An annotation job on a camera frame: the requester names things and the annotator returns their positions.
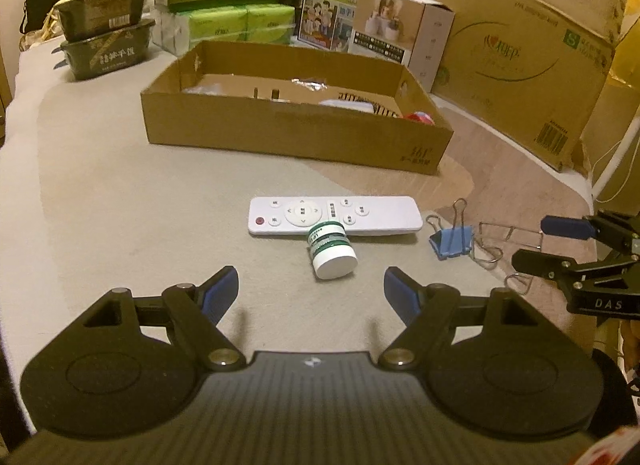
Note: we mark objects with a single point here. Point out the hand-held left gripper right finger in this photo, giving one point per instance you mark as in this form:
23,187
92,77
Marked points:
400,290

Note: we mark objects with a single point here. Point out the white bottle with green label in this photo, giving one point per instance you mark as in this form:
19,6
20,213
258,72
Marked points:
332,257

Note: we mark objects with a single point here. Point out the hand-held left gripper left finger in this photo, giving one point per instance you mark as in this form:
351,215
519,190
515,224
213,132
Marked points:
220,290

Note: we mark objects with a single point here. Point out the white red packet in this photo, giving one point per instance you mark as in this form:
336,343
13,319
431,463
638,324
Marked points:
617,447

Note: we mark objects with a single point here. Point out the green tissue pack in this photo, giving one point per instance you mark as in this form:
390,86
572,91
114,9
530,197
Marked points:
270,22
217,25

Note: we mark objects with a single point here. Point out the white product box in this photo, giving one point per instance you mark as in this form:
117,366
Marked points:
385,25

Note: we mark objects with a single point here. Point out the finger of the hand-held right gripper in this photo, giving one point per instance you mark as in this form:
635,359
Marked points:
567,227
542,263

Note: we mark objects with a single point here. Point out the shallow cardboard box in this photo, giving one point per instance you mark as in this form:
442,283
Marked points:
280,130

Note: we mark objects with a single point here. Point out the blue binder clip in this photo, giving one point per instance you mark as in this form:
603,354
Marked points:
455,242

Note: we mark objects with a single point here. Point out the red cartoon figurine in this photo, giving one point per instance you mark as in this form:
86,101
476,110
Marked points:
420,118

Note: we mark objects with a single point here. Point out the large brown cardboard box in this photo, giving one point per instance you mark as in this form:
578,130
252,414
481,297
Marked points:
505,55

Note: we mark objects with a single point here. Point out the white remote control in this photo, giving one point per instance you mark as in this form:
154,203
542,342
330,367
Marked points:
380,215

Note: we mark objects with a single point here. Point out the clear plastic wrapper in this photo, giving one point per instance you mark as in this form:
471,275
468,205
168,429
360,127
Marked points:
309,84

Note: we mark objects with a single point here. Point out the black food tray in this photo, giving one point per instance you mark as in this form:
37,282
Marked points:
102,12
110,52

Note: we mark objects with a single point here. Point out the pale plastic bag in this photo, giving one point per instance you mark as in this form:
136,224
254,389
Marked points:
42,32

